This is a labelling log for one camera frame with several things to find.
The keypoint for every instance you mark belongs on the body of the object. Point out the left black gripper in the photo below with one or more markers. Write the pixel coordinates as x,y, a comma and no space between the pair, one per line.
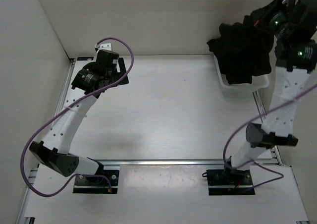
122,68

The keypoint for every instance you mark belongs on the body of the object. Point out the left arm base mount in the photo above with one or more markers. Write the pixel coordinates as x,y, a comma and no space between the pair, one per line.
98,185

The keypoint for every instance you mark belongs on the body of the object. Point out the dark label sticker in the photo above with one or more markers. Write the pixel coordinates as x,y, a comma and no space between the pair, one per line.
85,58

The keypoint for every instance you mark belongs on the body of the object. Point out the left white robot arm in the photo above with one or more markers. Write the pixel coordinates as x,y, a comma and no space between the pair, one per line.
53,150

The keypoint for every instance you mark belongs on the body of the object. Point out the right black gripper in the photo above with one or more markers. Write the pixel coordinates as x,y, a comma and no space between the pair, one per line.
277,4

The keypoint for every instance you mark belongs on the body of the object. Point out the aluminium front rail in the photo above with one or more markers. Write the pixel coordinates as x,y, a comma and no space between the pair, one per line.
161,162

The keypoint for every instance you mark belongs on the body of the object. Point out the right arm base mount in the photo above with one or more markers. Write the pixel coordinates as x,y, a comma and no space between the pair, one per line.
223,181

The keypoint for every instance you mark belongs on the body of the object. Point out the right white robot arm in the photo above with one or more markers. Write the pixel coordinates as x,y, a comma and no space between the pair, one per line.
296,60

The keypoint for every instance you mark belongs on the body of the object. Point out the black trousers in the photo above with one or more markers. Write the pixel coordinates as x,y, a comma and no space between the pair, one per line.
242,49

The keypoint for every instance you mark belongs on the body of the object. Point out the white plastic basket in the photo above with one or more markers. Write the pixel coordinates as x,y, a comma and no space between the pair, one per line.
258,82

